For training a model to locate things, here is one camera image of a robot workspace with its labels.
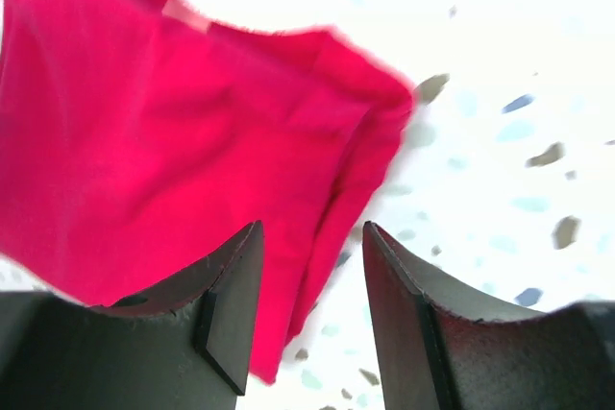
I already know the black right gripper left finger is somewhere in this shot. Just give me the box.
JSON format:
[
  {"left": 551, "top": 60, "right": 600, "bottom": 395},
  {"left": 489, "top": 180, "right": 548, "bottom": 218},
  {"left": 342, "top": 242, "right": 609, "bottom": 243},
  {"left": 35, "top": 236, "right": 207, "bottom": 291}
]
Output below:
[{"left": 1, "top": 222, "right": 263, "bottom": 410}]

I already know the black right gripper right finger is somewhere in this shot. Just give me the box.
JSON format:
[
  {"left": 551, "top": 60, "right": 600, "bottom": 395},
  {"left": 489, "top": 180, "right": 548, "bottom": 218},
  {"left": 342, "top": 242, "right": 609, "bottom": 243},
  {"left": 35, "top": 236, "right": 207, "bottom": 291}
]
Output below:
[{"left": 362, "top": 222, "right": 614, "bottom": 410}]

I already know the red t shirt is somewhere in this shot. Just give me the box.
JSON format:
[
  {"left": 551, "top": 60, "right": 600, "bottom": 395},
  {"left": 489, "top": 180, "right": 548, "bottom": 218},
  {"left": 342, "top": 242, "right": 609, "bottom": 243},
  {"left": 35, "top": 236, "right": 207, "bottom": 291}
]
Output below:
[{"left": 1, "top": 0, "right": 414, "bottom": 383}]

